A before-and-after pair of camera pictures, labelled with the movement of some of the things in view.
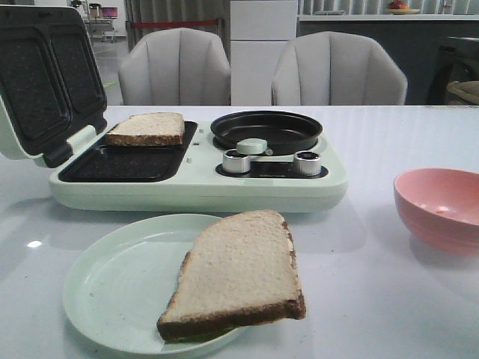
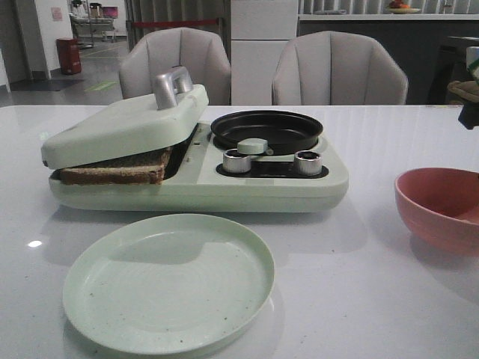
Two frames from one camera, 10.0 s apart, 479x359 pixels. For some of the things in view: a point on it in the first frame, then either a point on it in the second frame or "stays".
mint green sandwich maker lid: x=52 y=90 -> x=177 y=103
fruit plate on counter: x=397 y=7 stays
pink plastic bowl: x=442 y=205 stays
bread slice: x=241 y=271 -> x=146 y=168
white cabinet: x=259 y=31 stays
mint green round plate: x=119 y=275 stays
